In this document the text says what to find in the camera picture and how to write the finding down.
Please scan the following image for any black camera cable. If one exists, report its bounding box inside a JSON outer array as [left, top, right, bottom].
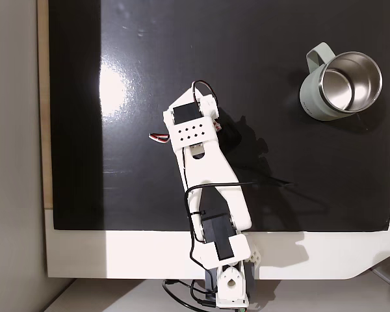
[[185, 181, 258, 265]]

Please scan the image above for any green steel-lined mug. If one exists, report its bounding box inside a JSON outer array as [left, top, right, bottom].
[[299, 42, 384, 122]]

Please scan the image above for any black power cable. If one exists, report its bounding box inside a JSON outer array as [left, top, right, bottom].
[[161, 278, 217, 310]]

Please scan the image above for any red white black servo cable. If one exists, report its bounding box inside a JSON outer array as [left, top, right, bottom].
[[148, 132, 171, 144]]

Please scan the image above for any black table mat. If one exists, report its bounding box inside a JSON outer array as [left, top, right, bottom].
[[48, 0, 390, 233]]

